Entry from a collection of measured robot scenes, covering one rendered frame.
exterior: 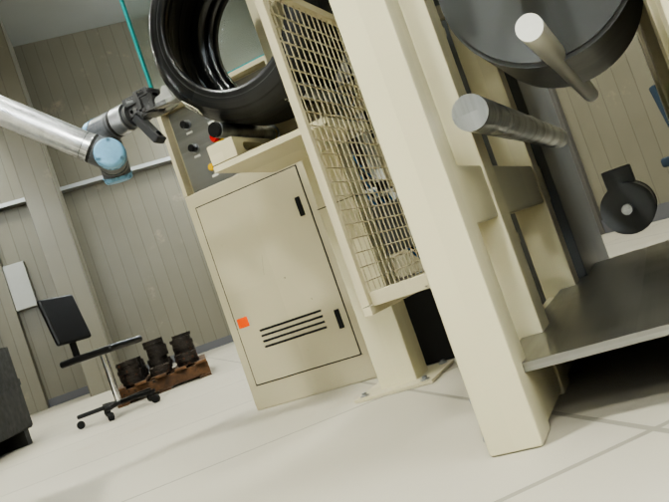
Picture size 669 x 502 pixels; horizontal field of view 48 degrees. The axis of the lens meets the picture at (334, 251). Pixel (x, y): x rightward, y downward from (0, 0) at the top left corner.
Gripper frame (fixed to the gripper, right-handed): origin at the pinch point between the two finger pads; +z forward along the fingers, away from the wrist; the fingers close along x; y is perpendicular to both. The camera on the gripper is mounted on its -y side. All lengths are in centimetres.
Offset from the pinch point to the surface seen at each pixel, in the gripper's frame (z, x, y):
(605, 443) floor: 97, -70, -106
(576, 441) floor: 92, -66, -106
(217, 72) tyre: 6.6, 15.0, 7.6
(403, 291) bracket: 69, -59, -73
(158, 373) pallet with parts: -277, 293, -91
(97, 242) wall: -670, 731, 109
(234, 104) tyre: 22.4, -11.1, -12.0
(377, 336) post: 25, 27, -88
